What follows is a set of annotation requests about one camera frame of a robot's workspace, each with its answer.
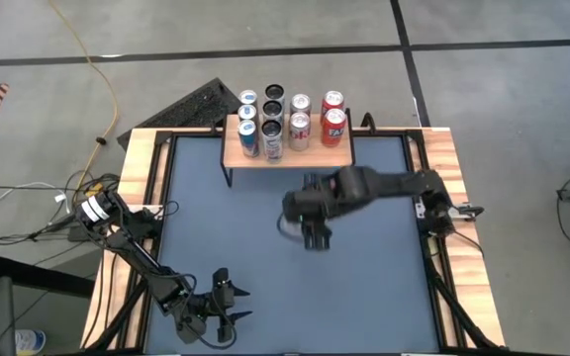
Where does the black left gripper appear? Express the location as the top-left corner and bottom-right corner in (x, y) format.
(185, 266), (254, 343)

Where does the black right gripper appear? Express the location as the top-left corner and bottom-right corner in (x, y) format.
(283, 172), (345, 251)

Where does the silver Diet Coke can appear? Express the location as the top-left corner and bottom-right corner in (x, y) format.
(289, 93), (313, 116)
(287, 111), (312, 152)

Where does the blue-grey table mat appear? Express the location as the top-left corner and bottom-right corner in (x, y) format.
(143, 133), (442, 355)

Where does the grey perforated metal plate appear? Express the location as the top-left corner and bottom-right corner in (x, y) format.
(415, 201), (474, 220)

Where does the black power brick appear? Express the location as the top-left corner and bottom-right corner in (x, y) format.
(66, 224), (106, 243)

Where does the black perforated box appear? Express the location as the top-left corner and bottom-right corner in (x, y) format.
(116, 77), (246, 152)

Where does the white blue container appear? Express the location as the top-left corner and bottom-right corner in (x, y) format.
(15, 328), (48, 356)

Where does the wooden shelf black metal frame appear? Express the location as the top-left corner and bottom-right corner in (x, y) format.
(219, 107), (356, 188)

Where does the black metal table frame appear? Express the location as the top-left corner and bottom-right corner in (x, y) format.
(84, 126), (509, 356)

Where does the yellow cable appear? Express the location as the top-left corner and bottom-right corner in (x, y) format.
(47, 0), (120, 194)

